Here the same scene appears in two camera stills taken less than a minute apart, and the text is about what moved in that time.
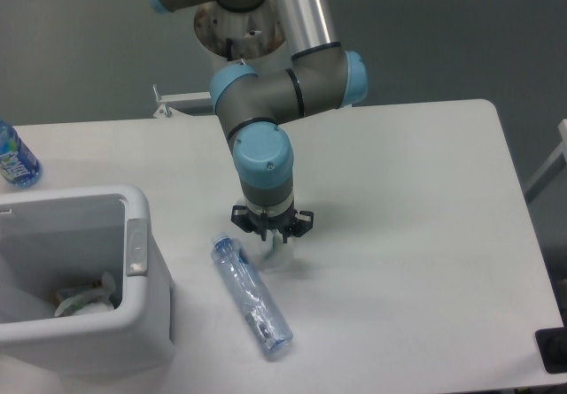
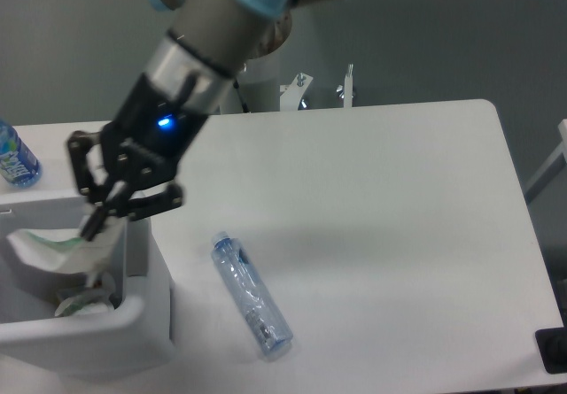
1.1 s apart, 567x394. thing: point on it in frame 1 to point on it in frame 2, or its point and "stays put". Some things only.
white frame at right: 555,165 stays put
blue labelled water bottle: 19,164 stays put
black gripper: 252,221 to 142,148
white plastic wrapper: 280,257 to 88,256
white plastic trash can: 53,238 stays put
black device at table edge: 552,345 stays put
